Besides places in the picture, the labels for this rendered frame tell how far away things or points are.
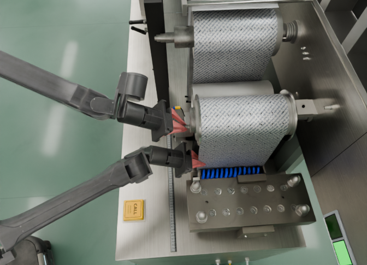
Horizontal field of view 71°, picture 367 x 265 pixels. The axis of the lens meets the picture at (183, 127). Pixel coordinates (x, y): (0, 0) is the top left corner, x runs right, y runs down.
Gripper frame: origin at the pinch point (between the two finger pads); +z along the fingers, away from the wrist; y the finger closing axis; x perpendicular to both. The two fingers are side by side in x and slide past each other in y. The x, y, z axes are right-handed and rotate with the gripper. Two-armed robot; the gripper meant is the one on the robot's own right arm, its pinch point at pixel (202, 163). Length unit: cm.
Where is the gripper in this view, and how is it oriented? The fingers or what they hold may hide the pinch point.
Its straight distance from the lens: 87.6
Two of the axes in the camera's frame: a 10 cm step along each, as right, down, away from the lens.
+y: 0.7, 8.6, -5.1
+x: 5.1, -4.7, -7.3
